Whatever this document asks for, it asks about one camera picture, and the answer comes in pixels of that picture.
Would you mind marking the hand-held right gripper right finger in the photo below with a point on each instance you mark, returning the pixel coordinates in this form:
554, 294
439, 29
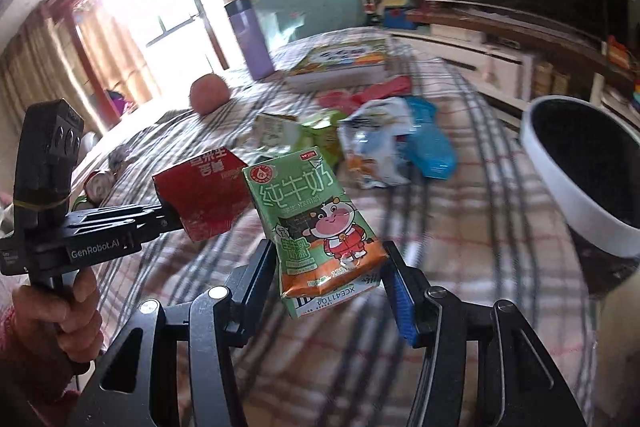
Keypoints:
402, 302

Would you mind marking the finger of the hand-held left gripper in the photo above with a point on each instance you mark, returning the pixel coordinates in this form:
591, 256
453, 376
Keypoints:
120, 212
160, 228

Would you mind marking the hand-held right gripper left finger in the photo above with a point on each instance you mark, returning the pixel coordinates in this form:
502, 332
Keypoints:
250, 292

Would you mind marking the red paper carton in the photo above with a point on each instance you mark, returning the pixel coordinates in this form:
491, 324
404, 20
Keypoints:
210, 192

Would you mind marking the green milk carton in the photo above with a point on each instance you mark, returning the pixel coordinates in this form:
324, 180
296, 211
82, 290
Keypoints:
310, 217
322, 139

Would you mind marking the black white-rimmed trash bin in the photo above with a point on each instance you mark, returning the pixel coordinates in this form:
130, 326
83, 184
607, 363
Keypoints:
565, 187

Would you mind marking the person's left hand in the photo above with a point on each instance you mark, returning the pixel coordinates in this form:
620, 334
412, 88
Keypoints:
50, 322

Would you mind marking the crushed drink can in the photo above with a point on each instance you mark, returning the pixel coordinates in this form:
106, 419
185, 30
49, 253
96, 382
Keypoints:
100, 189

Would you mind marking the silver foil wrapper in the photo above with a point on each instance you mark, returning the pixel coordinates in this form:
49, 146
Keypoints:
120, 154

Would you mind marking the plaid blanket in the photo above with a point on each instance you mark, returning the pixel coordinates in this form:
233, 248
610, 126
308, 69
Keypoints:
450, 232

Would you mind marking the colourful cloth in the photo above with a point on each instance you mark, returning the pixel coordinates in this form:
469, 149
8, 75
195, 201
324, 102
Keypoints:
119, 104

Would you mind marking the orange-pink apple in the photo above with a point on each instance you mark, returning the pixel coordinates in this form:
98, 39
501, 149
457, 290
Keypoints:
210, 94

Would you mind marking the small flattened green carton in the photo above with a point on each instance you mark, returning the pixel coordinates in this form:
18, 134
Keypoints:
272, 132

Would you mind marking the white printed snack bag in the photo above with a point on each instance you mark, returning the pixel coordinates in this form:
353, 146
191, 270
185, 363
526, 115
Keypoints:
375, 142

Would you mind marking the purple thermos bottle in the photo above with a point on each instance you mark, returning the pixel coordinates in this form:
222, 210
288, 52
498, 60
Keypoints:
252, 42

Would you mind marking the children's picture book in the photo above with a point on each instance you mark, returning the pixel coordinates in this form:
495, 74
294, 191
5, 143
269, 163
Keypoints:
340, 59

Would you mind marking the beige round container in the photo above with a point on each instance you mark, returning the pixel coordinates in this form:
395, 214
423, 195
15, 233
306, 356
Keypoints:
542, 79

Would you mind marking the white television cabinet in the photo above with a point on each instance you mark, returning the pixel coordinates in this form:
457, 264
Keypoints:
500, 57

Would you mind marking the teal covered chair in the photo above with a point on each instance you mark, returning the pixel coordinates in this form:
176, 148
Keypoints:
310, 7

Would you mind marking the blue plastic toy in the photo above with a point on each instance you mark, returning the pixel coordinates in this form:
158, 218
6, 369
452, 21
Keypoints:
400, 18

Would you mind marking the red toy cash register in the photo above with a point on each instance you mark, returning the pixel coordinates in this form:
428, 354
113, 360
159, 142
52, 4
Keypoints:
617, 52

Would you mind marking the small wooden frame toy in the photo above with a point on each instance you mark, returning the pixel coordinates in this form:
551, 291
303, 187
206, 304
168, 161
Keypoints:
561, 83

